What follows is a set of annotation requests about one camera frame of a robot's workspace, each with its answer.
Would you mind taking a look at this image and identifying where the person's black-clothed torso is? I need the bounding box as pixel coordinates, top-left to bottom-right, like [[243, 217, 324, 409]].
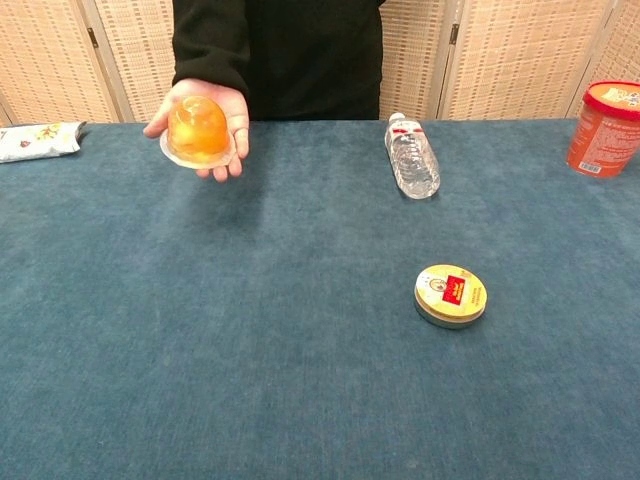
[[239, 0, 387, 122]]

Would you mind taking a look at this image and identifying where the orange fruit jelly cup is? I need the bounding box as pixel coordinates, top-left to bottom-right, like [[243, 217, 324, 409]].
[[159, 94, 236, 170]]

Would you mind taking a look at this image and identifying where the clear plastic water bottle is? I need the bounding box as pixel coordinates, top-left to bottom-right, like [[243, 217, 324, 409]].
[[383, 112, 442, 200]]

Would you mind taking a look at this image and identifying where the person's black-sleeved right forearm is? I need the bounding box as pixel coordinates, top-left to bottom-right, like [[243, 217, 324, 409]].
[[171, 0, 251, 102]]

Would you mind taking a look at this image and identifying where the white snack bag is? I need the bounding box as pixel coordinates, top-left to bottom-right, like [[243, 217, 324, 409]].
[[0, 121, 87, 165]]

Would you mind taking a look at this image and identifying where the person's right hand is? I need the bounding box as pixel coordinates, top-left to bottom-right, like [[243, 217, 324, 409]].
[[142, 78, 251, 184]]

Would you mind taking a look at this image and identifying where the blue tablecloth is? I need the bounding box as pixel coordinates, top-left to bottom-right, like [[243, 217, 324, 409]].
[[0, 118, 640, 480]]

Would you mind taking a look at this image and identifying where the round yellow tin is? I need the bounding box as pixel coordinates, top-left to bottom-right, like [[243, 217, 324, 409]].
[[413, 263, 488, 330]]

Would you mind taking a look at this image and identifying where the red snack tub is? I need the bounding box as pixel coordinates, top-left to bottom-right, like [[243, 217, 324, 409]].
[[565, 80, 640, 179]]

